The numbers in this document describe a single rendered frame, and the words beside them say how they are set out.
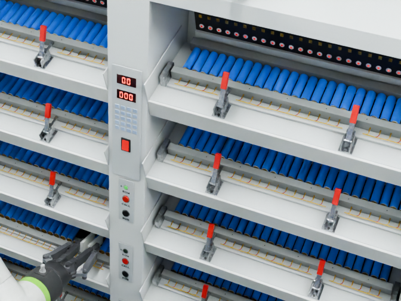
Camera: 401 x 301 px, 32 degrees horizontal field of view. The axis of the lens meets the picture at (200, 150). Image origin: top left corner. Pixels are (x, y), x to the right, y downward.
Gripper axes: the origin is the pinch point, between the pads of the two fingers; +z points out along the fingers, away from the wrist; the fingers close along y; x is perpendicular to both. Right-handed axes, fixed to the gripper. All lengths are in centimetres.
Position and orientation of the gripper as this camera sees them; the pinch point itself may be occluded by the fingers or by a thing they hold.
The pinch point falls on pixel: (91, 242)
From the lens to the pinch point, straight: 188.2
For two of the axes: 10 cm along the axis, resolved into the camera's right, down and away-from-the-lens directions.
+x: -1.3, 9.0, 4.2
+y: -9.1, -2.7, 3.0
